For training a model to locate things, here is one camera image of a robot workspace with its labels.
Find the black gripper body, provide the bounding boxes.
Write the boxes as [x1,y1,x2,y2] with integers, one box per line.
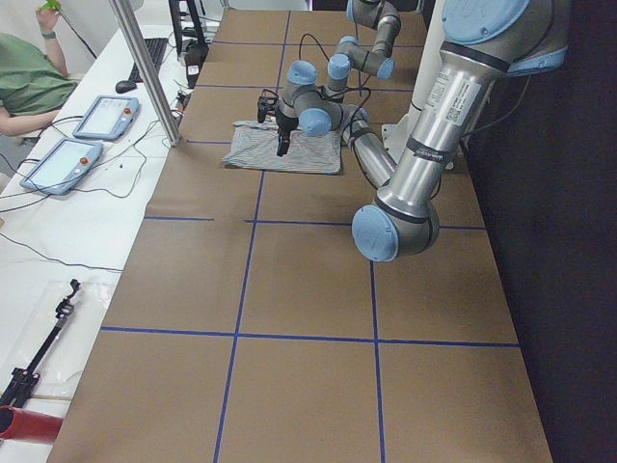
[275,108,299,138]

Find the blue white striped polo shirt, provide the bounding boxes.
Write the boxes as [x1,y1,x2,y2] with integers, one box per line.
[220,118,344,177]

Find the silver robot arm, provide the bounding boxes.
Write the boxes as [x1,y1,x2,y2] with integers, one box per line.
[325,0,401,102]
[258,1,572,261]

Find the white mounting column with base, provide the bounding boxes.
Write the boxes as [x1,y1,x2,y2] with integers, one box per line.
[381,0,456,171]

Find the black keyboard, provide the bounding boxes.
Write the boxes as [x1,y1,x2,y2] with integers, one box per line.
[128,38,168,83]

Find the black computer mouse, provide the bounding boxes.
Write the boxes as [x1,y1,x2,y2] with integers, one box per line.
[115,80,137,95]

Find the far blue teach pendant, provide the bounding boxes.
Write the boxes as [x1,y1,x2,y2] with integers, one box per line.
[72,95,140,141]

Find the blue teach pendant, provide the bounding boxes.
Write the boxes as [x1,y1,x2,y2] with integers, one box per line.
[72,95,140,141]
[19,138,103,195]

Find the near blue teach pendant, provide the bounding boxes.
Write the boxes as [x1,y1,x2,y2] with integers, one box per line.
[19,138,103,195]

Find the person in green shirt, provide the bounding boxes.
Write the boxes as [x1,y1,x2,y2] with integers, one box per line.
[1,7,78,137]

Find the green paper toy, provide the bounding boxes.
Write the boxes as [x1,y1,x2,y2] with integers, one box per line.
[40,0,62,12]

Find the black grabber tool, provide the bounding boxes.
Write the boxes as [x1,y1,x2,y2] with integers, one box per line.
[1,279,81,408]

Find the red cylinder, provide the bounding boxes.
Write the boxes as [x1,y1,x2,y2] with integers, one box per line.
[1,405,64,445]

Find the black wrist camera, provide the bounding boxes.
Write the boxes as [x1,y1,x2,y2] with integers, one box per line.
[256,95,279,123]

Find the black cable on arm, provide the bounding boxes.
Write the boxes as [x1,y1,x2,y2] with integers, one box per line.
[298,32,334,73]
[336,86,372,146]

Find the aluminium frame post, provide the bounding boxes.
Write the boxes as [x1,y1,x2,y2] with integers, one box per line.
[109,0,180,147]

